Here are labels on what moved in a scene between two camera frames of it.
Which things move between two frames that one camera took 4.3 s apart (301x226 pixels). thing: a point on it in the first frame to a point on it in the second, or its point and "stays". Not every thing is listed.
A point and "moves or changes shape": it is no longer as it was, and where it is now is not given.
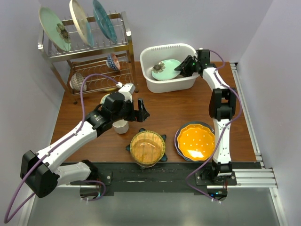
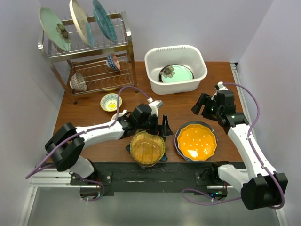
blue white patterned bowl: [113, 62] stays
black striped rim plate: [178, 76] to [162, 69]
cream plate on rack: [82, 22] stays
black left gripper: [139, 116] to [162, 130]
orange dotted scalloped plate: [196, 142] stays
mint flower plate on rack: [55, 28] stays
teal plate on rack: [105, 22] stays
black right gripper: [184, 67] to [205, 100]
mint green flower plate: [164, 70] moves or changes shape
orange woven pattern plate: [147, 147] stays
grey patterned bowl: [76, 82] stays
